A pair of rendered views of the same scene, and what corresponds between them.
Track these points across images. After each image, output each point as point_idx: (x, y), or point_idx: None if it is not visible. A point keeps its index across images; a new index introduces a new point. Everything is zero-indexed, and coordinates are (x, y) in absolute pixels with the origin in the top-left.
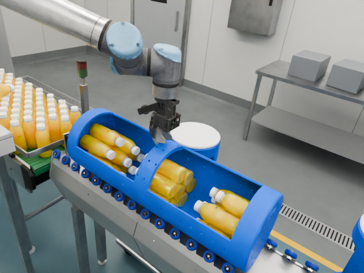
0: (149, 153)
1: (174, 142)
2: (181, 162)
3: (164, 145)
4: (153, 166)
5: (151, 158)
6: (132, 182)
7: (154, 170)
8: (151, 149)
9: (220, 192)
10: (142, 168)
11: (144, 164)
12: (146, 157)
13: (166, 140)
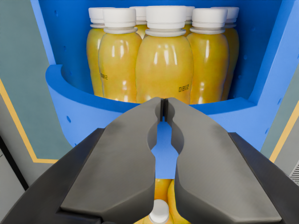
0: (82, 111)
1: (248, 128)
2: (256, 73)
3: (159, 145)
4: (70, 139)
5: (78, 128)
6: (49, 62)
7: (68, 141)
8: (100, 112)
9: (158, 220)
10: (51, 97)
11: (57, 106)
12: (66, 105)
13: (258, 77)
